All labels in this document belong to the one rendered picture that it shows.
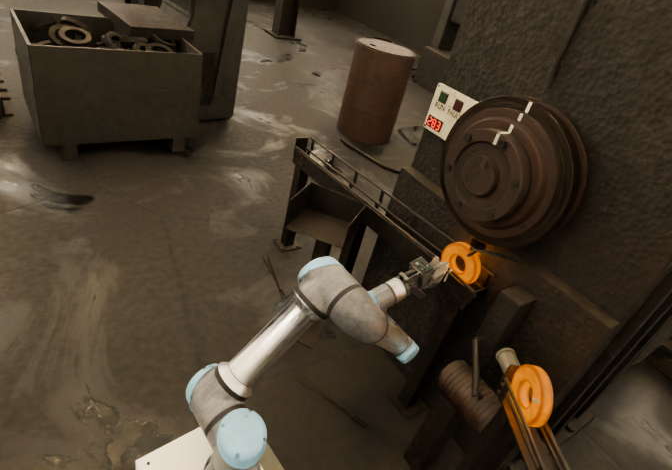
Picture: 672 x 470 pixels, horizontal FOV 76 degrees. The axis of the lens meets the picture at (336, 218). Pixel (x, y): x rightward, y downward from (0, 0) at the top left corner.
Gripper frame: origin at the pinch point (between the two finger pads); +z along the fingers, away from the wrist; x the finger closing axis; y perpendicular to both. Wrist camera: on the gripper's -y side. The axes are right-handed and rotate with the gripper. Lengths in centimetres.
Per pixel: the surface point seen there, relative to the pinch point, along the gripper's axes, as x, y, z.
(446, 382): -25.9, -21.3, -19.3
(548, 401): -52, 6, -14
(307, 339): 39, -65, -40
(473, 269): -6.4, -0.3, 7.2
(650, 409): -65, -110, 97
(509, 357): -35.6, -3.5, -6.4
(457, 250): 2.3, 1.4, 7.7
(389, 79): 233, -59, 154
